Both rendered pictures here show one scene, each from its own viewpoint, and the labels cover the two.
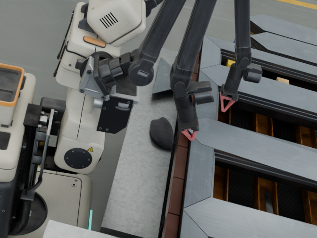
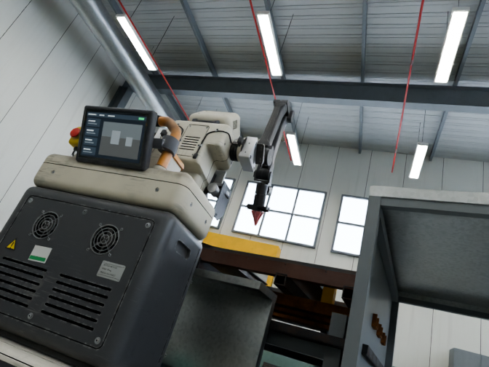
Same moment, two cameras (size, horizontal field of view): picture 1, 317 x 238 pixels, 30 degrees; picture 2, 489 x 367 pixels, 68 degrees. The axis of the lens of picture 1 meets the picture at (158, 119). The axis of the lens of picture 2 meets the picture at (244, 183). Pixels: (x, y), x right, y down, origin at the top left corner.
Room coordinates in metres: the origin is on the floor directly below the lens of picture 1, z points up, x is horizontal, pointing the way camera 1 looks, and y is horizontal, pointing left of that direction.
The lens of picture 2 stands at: (0.74, 1.32, 0.40)
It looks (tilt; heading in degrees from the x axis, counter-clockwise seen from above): 25 degrees up; 305
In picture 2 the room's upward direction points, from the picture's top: 18 degrees clockwise
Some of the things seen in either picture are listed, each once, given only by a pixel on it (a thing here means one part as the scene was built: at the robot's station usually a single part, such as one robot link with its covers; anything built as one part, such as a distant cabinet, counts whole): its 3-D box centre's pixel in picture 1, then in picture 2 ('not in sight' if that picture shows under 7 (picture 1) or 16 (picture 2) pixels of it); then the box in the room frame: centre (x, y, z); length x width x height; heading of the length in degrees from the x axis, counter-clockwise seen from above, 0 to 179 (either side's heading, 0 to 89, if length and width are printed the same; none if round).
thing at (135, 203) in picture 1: (152, 125); (145, 265); (2.05, 0.02, 0.67); 1.30 x 0.20 x 0.03; 4
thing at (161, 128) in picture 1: (162, 131); not in sight; (1.99, -0.03, 0.70); 0.20 x 0.10 x 0.03; 15
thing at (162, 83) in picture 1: (169, 78); not in sight; (2.40, 0.01, 0.70); 0.39 x 0.12 x 0.04; 4
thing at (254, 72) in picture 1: (248, 66); not in sight; (2.09, -0.28, 1.06); 0.12 x 0.09 x 0.12; 103
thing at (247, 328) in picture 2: not in sight; (139, 309); (2.05, -0.06, 0.48); 1.30 x 0.04 x 0.35; 4
